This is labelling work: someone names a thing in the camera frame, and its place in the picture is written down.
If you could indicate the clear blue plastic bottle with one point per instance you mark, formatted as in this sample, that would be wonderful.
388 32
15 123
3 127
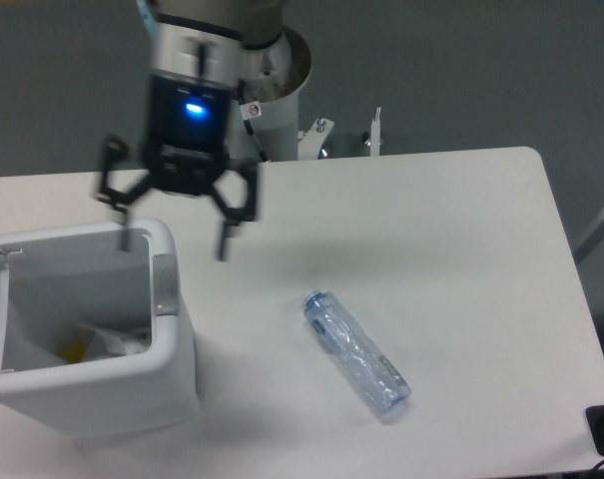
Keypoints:
365 365

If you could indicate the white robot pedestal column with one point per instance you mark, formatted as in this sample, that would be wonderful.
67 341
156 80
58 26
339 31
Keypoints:
274 77

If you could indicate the yellow trash item in bin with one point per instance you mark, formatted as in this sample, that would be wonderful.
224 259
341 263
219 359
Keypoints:
76 352

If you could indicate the white paper carton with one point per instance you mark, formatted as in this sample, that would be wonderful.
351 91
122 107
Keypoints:
108 343

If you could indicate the white metal base frame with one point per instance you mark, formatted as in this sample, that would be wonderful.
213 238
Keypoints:
324 140

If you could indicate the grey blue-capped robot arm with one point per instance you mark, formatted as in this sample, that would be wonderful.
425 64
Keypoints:
124 179

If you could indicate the white open trash can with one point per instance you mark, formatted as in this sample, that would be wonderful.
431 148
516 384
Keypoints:
65 277

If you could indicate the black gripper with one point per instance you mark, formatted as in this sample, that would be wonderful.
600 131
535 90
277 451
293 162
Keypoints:
189 125

